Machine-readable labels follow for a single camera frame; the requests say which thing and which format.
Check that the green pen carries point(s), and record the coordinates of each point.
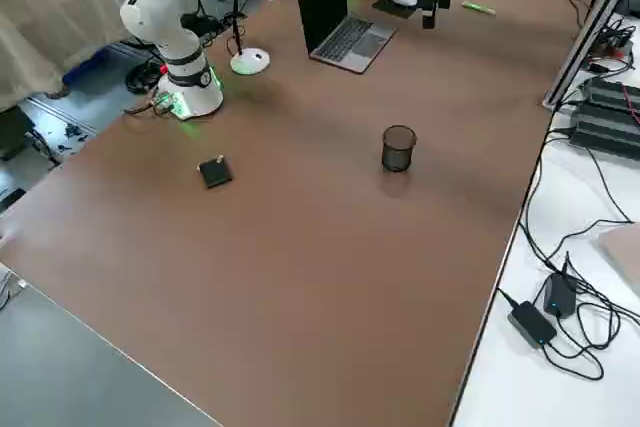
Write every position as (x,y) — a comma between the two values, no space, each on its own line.
(477,7)

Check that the black finned power supply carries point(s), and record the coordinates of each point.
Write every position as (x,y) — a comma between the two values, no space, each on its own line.
(605,137)
(607,94)

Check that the white desk lamp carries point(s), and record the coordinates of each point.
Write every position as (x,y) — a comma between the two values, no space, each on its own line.
(250,62)

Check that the grey side table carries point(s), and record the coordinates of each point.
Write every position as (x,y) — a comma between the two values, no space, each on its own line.
(60,372)

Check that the closed silver laptop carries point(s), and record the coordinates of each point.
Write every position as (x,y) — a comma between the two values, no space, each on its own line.
(625,257)

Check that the silver aluminium frame post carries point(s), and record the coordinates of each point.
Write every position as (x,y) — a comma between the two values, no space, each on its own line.
(585,42)

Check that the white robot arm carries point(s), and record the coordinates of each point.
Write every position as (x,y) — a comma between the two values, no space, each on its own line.
(165,12)

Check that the beige curtain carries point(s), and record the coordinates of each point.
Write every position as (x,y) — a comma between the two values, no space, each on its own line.
(60,7)

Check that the black mesh pen holder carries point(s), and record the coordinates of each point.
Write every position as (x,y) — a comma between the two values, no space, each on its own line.
(398,154)

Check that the black mouse mat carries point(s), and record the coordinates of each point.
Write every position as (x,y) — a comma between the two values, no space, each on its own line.
(385,6)

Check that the black power adapter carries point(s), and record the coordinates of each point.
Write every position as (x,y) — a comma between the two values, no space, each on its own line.
(560,294)
(532,323)

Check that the white equipment table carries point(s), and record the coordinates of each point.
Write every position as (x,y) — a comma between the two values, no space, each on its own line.
(525,397)

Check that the small black square box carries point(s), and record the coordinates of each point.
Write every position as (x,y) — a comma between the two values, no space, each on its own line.
(217,174)

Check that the grey open laptop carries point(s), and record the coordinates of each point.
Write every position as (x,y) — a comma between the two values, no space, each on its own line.
(325,7)

